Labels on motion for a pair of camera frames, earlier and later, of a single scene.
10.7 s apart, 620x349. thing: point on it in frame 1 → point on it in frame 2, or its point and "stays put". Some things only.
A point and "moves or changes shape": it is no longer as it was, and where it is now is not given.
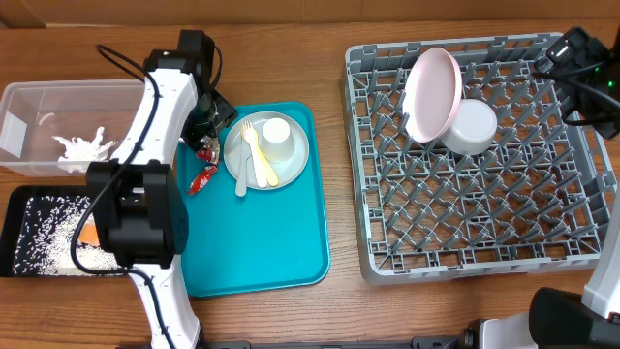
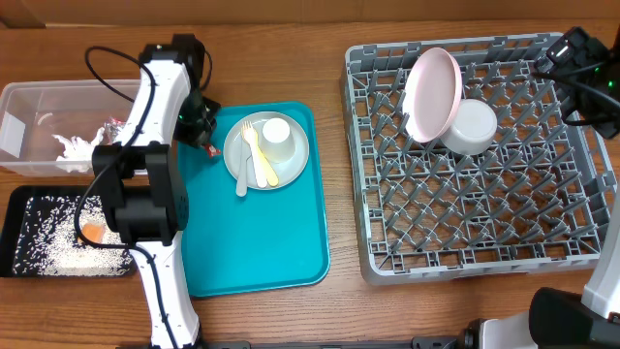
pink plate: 432,94 stays put
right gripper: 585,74 stays put
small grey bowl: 473,129 stays put
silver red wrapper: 209,149 → 111,128
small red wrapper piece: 201,179 moves or changes shape
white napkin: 80,152 stays put
